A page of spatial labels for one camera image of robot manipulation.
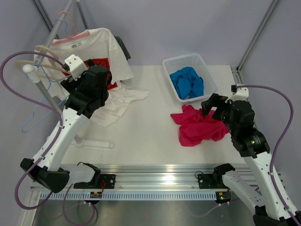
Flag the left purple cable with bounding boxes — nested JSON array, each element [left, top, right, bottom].
[[0, 51, 69, 210]]

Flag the purple cable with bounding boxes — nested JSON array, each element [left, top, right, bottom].
[[235, 85, 301, 222], [0, 51, 69, 210]]

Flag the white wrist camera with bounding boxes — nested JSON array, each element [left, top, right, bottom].
[[225, 84, 249, 103], [64, 54, 88, 81]]

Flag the metal clothes rack rail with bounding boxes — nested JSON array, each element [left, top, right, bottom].
[[32, 0, 81, 114]]

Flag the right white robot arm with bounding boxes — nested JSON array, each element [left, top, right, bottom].
[[201, 93, 301, 226]]

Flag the pink wire hanger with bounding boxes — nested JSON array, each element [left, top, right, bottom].
[[52, 11, 90, 46]]

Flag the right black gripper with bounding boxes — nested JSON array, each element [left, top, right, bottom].
[[201, 93, 238, 135]]

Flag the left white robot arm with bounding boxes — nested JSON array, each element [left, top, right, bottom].
[[20, 65, 111, 193]]

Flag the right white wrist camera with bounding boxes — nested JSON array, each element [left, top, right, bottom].
[[225, 84, 249, 103]]

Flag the white coca cola t shirt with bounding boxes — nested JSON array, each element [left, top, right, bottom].
[[46, 28, 149, 127]]

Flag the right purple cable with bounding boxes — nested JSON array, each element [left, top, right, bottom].
[[235, 85, 301, 222]]

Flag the blue wire hanger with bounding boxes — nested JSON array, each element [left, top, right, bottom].
[[21, 64, 71, 133]]

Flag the white plastic basket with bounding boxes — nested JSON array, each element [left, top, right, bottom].
[[162, 53, 220, 104]]

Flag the white slotted cable duct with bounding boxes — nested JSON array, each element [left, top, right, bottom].
[[50, 191, 217, 201]]

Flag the blue cloth in basket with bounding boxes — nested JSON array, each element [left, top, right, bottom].
[[169, 67, 204, 100]]

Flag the dark grey t shirt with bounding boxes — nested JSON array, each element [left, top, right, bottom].
[[114, 36, 131, 61]]

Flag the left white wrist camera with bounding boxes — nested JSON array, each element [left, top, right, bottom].
[[64, 54, 88, 81]]

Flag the pink magenta t shirt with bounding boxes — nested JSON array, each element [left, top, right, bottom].
[[170, 105, 229, 147]]

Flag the wooden clothes hanger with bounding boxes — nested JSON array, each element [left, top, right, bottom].
[[15, 45, 71, 79]]

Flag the aluminium mounting rail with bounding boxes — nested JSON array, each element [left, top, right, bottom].
[[30, 163, 283, 190]]

